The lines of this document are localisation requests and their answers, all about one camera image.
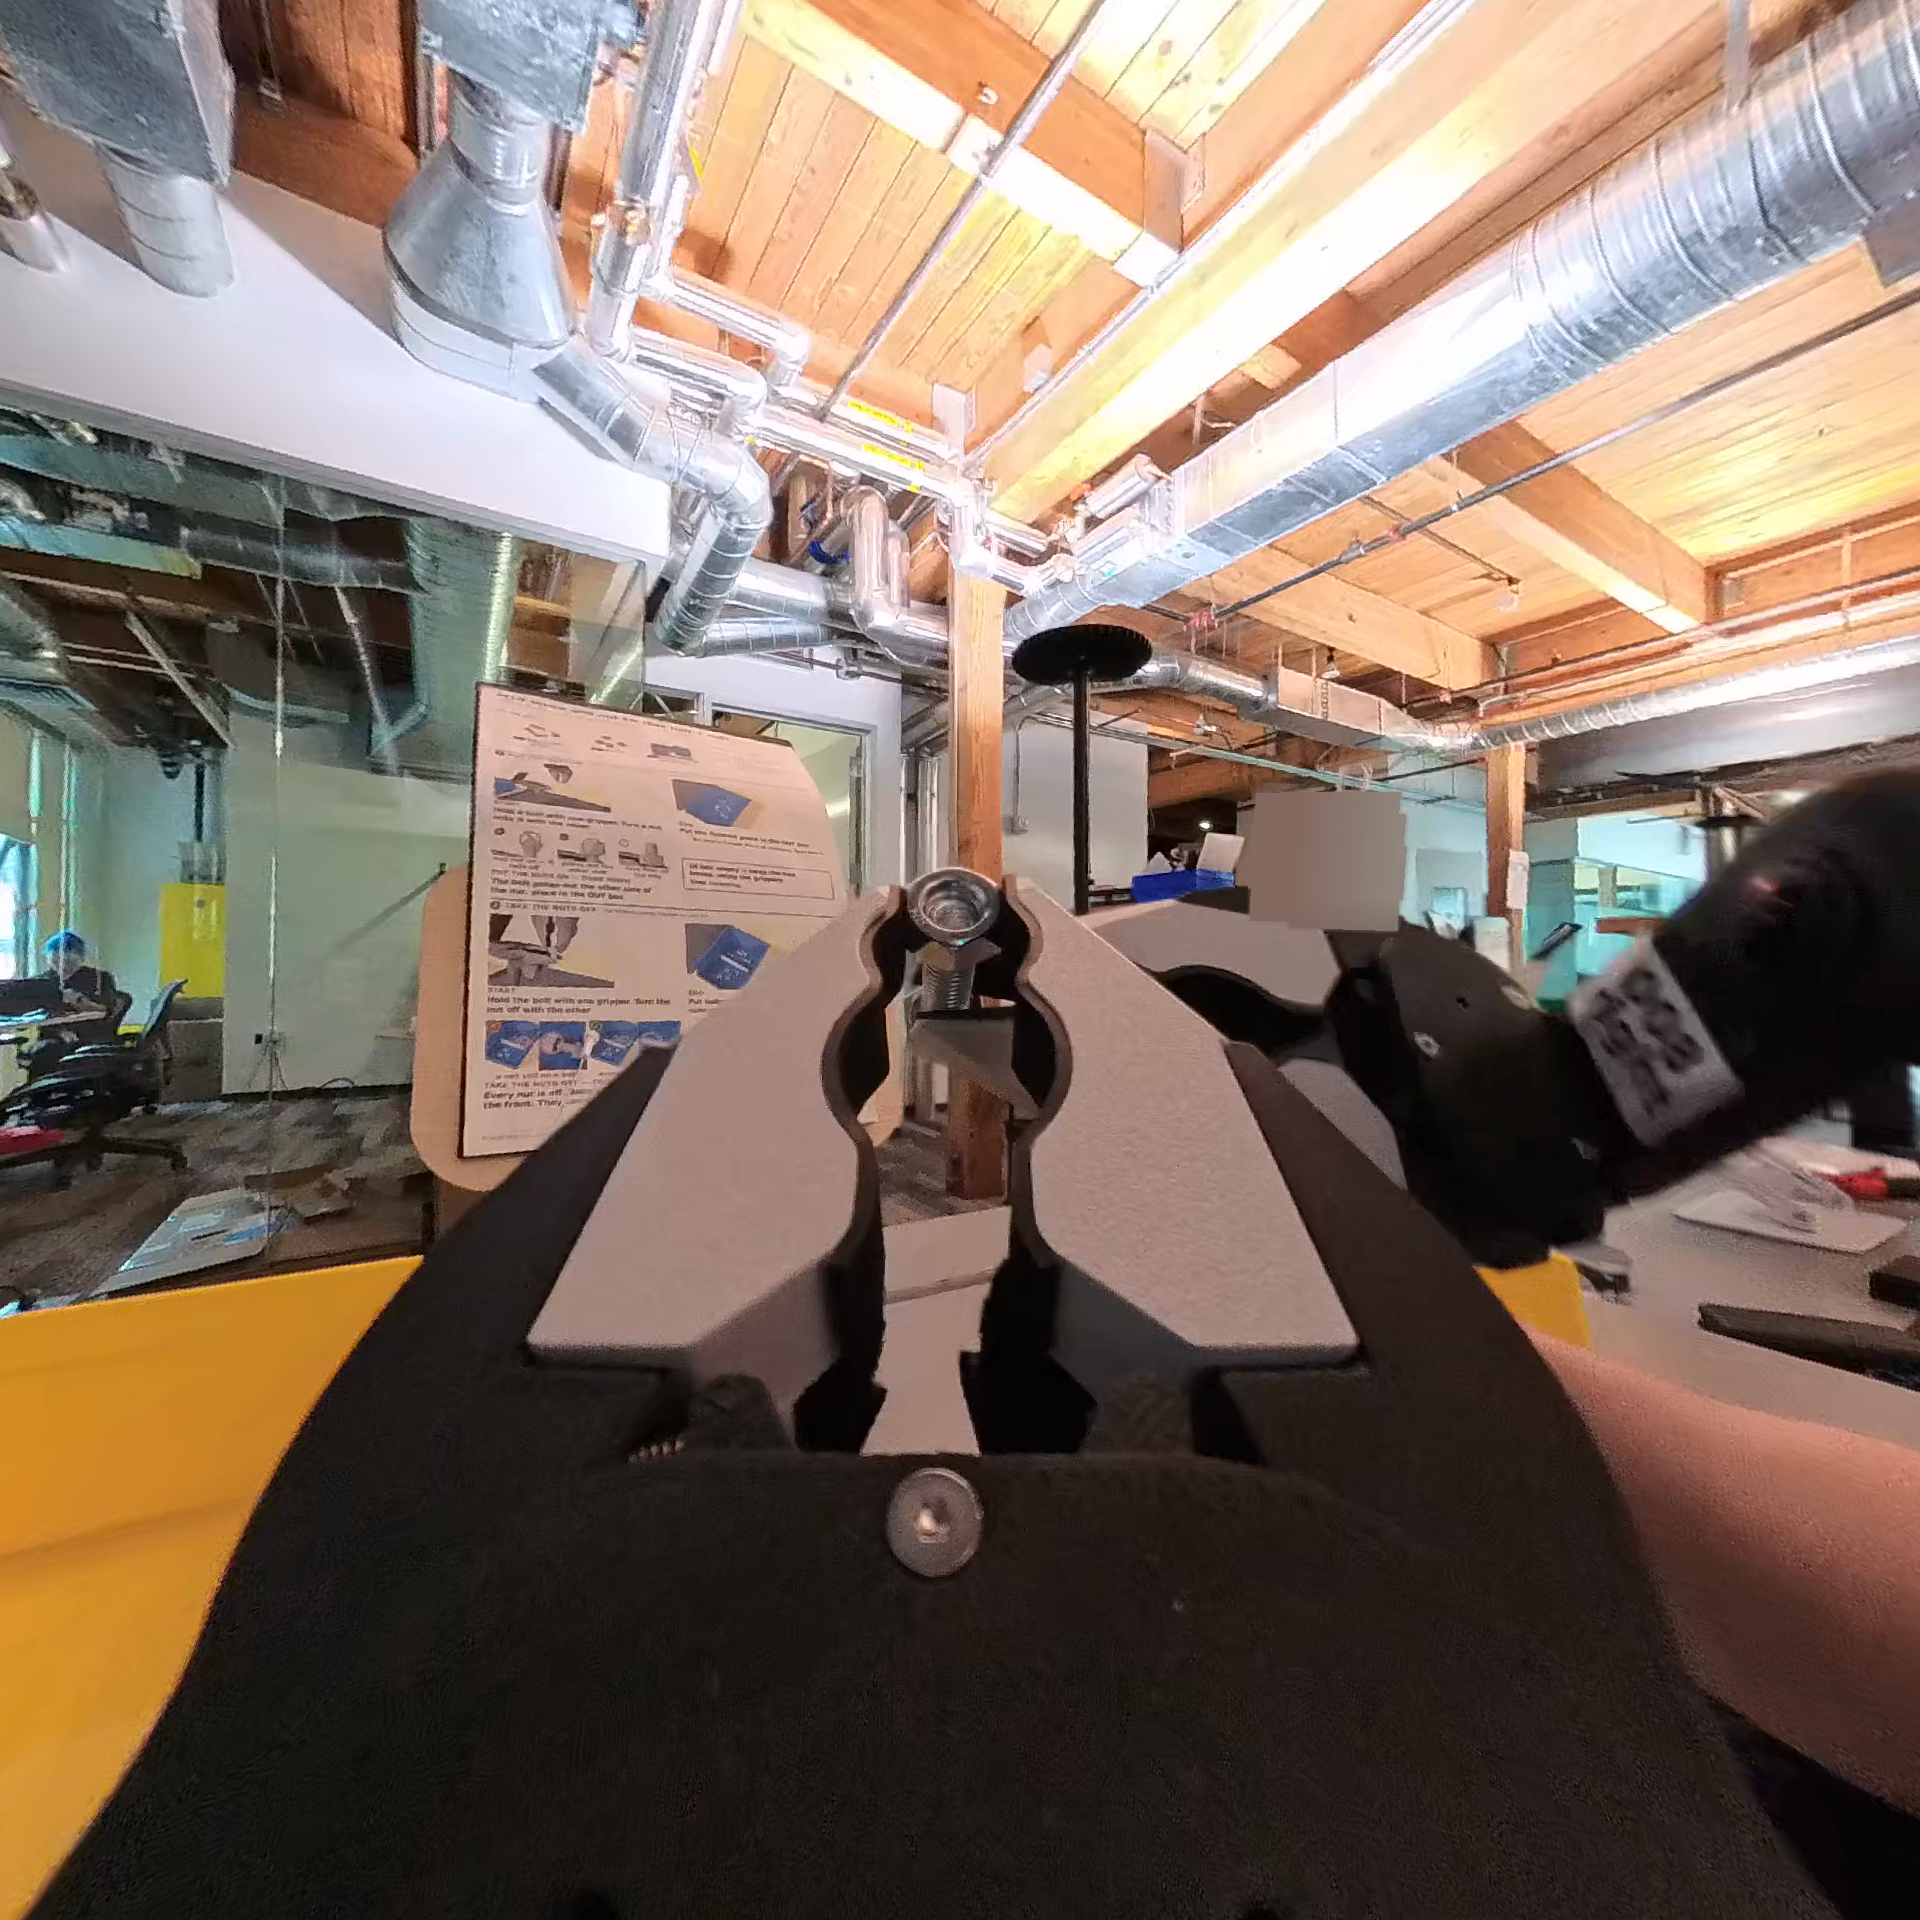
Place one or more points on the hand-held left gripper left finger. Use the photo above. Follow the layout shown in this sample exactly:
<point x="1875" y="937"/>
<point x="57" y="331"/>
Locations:
<point x="691" y="1200"/>

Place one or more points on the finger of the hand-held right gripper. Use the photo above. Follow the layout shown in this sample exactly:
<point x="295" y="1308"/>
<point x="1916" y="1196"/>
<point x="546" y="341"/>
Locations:
<point x="1200" y="944"/>
<point x="1342" y="1117"/>

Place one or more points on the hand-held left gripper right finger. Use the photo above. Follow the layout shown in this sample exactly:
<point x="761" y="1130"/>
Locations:
<point x="1185" y="1200"/>

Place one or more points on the yellow plastic bin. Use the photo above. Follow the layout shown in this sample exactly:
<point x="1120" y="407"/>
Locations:
<point x="148" y="1425"/>
<point x="1546" y="1298"/>

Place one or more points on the steel hex nut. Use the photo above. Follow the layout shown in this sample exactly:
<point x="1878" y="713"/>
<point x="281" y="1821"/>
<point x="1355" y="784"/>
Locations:
<point x="961" y="949"/>

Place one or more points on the person's right forearm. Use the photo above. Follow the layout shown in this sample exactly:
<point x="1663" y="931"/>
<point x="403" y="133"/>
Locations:
<point x="1770" y="1529"/>

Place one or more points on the blue plastic bin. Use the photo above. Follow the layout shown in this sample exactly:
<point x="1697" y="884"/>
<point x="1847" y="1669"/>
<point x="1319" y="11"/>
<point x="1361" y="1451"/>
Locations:
<point x="1178" y="884"/>

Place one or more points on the black round-top pole stand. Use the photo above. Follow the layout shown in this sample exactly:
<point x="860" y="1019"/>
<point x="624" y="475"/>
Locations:
<point x="1079" y="657"/>

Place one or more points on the wooden support column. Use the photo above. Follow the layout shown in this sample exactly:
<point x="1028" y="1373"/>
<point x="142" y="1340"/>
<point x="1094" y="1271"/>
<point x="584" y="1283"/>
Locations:
<point x="974" y="720"/>

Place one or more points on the black flat device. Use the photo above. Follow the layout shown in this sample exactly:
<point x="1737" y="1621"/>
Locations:
<point x="1799" y="1335"/>

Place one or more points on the flattened cardboard boxes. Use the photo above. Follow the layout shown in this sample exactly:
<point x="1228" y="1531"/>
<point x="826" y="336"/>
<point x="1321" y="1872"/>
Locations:
<point x="210" y="1231"/>

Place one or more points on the black office chair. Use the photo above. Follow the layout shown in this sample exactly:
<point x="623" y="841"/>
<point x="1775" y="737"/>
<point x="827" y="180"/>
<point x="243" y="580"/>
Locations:
<point x="105" y="1079"/>

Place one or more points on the foil-wrapped air duct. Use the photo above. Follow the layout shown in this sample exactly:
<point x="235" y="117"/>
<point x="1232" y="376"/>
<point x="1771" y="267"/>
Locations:
<point x="1350" y="450"/>

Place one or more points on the yellow wall banner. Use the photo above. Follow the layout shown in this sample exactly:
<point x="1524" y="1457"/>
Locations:
<point x="192" y="937"/>

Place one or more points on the silver round air duct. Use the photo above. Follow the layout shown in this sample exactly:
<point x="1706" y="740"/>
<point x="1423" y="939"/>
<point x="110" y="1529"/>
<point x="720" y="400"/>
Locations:
<point x="481" y="255"/>

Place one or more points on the short silver spiral duct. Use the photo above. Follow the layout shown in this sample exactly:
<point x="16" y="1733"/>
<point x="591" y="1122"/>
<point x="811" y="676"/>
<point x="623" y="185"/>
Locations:
<point x="164" y="224"/>

